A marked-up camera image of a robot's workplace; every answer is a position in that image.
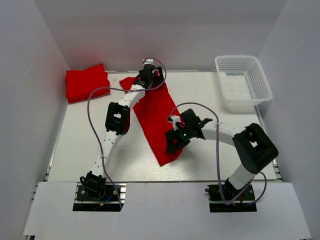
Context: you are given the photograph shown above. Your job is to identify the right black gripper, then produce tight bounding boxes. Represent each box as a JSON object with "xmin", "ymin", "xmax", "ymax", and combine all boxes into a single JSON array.
[{"xmin": 165, "ymin": 125, "xmax": 194, "ymax": 155}]

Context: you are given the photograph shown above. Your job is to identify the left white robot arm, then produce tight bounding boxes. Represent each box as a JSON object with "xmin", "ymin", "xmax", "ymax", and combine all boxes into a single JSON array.
[{"xmin": 87, "ymin": 57, "xmax": 167, "ymax": 184}]

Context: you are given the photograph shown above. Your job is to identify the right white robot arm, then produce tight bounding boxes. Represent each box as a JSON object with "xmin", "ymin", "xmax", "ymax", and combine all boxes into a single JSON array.
[{"xmin": 165, "ymin": 108, "xmax": 279, "ymax": 200}]

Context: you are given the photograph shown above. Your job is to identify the folded red t-shirt stack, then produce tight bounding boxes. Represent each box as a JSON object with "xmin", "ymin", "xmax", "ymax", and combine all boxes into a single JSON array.
[{"xmin": 65, "ymin": 63, "xmax": 110, "ymax": 104}]

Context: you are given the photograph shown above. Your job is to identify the white plastic basket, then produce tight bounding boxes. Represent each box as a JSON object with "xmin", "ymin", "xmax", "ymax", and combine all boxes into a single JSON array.
[{"xmin": 214, "ymin": 55, "xmax": 273, "ymax": 111}]

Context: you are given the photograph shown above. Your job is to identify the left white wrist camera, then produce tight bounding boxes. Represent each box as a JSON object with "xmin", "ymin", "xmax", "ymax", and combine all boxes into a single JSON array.
[{"xmin": 142, "ymin": 58, "xmax": 154, "ymax": 65}]

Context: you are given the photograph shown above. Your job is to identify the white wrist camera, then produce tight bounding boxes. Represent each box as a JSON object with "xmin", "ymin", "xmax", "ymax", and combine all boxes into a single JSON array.
[
  {"xmin": 142, "ymin": 58, "xmax": 154, "ymax": 65},
  {"xmin": 167, "ymin": 115, "xmax": 181, "ymax": 131}
]

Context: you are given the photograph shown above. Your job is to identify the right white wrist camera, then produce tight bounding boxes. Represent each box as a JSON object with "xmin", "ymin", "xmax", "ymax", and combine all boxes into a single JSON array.
[{"xmin": 167, "ymin": 115, "xmax": 181, "ymax": 131}]

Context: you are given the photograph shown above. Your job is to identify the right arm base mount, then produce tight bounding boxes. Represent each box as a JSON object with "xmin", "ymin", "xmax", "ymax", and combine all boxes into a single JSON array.
[{"xmin": 203, "ymin": 182, "xmax": 258, "ymax": 214}]

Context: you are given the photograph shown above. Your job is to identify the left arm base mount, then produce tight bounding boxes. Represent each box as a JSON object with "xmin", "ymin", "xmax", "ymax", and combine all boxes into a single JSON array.
[{"xmin": 72, "ymin": 172, "xmax": 126, "ymax": 212}]

